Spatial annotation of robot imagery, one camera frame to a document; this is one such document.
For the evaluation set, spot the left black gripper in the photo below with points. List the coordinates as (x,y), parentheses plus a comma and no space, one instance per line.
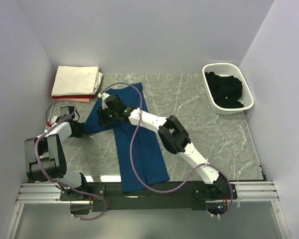
(81,127)

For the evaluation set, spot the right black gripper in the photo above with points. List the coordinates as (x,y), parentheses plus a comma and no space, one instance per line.
(101,116)

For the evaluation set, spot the blue t-shirt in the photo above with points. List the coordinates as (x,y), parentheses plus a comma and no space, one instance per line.
(147,155)

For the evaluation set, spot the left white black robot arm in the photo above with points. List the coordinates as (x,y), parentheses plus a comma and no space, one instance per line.
(44,155)

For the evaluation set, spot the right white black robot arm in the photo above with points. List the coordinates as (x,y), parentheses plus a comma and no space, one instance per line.
(173,135)

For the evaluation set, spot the folded pink t-shirt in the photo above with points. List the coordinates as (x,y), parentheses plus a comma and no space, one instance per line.
(77,100)

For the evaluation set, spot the folded red t-shirt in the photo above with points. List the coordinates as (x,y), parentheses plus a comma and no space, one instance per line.
(74,97)

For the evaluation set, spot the folded white t-shirt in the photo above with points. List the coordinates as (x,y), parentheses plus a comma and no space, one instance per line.
(76,81)

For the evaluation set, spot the black base beam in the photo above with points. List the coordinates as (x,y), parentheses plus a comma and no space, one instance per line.
(194,195)

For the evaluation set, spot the black clothes in basket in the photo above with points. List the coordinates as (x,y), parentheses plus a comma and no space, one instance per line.
(225,91)

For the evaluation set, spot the white plastic laundry basket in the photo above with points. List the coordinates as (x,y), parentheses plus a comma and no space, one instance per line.
(227,70)

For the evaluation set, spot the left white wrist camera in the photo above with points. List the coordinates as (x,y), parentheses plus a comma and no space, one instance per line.
(53,121)

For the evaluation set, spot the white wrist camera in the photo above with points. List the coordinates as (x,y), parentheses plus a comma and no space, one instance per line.
(103,97)
(53,121)

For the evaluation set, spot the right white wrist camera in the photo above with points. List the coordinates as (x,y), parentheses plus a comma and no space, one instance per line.
(103,97)

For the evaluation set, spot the aluminium rail frame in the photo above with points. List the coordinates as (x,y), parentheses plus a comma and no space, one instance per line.
(47,193)

